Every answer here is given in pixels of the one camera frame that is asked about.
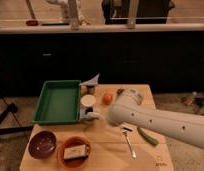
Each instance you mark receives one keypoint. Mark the purple bowl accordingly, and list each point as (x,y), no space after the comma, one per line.
(42,145)

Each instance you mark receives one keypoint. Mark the silver metal fork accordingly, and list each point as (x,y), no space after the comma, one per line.
(133,154)

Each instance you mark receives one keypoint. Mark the white round cup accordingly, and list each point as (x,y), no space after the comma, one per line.
(88,101)

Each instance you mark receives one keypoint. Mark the black tripod stand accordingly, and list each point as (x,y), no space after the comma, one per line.
(15,127)

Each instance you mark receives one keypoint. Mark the white sponge block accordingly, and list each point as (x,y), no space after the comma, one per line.
(75,152)

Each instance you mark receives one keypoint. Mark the green chili pepper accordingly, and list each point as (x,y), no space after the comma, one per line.
(147,138)

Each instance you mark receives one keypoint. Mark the dark red grape bunch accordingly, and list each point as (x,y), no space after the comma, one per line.
(119,91)

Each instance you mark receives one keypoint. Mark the green plastic tray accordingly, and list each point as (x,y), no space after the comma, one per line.
(58,103)

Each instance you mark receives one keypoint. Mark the grey paper piece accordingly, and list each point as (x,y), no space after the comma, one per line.
(91,82)

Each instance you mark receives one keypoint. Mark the orange tomato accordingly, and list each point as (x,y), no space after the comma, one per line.
(107,98)

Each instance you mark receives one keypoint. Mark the blue folded cloth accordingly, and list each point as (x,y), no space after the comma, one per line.
(81,118)

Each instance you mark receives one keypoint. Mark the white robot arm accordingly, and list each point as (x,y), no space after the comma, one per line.
(184,127)

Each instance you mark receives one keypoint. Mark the orange bowl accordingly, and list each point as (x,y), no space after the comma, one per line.
(73,164)

